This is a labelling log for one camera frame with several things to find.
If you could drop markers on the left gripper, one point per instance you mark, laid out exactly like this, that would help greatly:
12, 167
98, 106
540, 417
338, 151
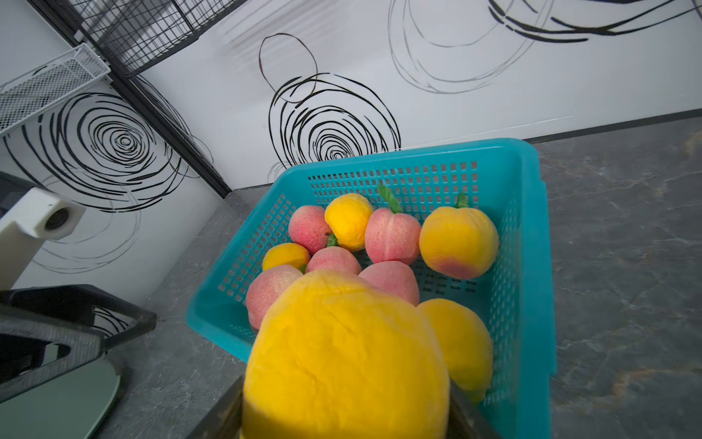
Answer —
35, 350

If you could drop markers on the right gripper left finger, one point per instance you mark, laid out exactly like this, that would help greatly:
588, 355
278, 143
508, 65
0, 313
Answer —
224, 420

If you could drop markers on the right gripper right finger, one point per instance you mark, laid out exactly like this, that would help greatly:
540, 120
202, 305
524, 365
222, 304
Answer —
465, 421

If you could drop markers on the yellow peach top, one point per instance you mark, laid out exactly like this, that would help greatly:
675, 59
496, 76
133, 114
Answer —
336, 358

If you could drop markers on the pink peach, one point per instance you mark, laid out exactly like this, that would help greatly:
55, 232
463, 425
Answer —
334, 258
308, 228
391, 234
266, 289
395, 278

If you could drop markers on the pink peach bottom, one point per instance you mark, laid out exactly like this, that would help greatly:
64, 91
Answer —
395, 278

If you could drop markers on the yellow red peach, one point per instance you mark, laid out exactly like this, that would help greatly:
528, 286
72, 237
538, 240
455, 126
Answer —
459, 241

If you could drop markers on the teal plastic basket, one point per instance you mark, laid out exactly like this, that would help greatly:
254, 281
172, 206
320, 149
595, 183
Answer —
514, 298

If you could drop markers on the mint green toaster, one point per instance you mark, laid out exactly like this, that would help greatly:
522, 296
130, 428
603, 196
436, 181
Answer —
71, 406

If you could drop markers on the white mesh wall shelf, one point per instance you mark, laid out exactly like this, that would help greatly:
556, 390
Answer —
37, 91

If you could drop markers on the black wire wall basket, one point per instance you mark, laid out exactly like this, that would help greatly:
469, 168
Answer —
136, 35

